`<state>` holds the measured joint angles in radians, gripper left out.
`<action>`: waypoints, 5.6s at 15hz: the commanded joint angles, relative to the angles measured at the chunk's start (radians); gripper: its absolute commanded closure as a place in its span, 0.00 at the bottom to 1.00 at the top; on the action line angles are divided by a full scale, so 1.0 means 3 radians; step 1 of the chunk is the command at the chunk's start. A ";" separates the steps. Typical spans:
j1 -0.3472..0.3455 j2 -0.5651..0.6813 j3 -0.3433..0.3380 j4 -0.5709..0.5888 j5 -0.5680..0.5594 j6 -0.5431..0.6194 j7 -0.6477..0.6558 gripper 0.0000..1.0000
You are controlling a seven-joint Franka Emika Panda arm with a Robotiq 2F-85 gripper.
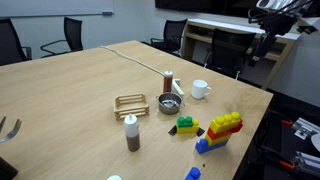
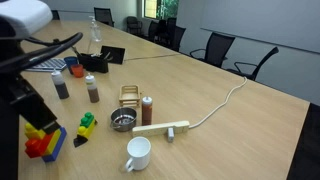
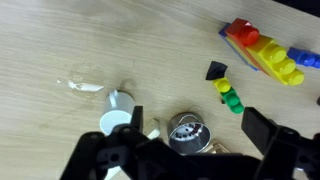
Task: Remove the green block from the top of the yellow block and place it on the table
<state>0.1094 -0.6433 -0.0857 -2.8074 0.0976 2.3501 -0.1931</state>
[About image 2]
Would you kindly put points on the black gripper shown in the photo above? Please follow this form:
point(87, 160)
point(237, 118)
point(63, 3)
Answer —
point(26, 101)

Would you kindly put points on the green toy block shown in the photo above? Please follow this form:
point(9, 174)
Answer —
point(87, 119)

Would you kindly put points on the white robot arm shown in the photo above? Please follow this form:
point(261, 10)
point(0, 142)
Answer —
point(19, 20)

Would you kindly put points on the multicolour block stack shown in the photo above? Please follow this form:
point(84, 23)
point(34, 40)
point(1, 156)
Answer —
point(40, 144)

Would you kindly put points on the yellow toy block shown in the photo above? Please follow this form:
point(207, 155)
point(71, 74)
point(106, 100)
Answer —
point(85, 132)

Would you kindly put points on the dark sauce squeeze bottle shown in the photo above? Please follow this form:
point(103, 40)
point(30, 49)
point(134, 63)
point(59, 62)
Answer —
point(59, 84)

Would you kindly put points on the blue cup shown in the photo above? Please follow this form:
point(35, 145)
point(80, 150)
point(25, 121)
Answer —
point(70, 60)

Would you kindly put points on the orange cup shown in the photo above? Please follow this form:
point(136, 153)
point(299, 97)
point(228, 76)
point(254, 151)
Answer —
point(77, 70)

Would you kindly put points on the brown sauce squeeze bottle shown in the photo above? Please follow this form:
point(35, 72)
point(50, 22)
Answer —
point(92, 88)

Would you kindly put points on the black office chair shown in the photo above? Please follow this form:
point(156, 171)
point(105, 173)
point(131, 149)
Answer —
point(176, 33)
point(254, 73)
point(216, 49)
point(104, 15)
point(134, 26)
point(55, 15)

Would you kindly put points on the small metal pot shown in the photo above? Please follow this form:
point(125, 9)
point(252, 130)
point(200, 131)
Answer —
point(123, 119)

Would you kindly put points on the clear sanitizer pump bottle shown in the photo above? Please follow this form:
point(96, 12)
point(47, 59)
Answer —
point(95, 31)

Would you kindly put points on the small wooden rack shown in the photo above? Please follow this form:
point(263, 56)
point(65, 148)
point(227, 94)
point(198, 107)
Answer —
point(129, 96)

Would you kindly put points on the white ceramic mug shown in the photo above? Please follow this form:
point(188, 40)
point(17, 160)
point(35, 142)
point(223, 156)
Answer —
point(139, 151)

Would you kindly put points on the cream power strip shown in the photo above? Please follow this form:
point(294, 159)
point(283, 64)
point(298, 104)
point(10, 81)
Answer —
point(160, 129)

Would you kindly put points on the white plug adapter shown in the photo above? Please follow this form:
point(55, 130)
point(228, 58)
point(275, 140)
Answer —
point(170, 134)

